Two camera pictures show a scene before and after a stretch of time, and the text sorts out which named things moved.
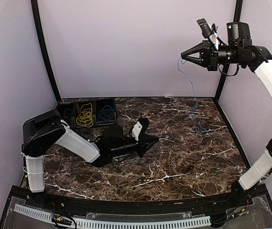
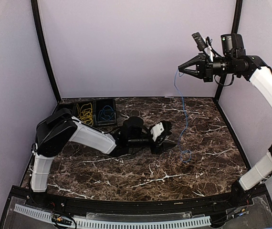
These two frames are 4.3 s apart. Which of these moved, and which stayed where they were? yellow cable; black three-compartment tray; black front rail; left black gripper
Moved: left black gripper
Stayed: yellow cable; black front rail; black three-compartment tray
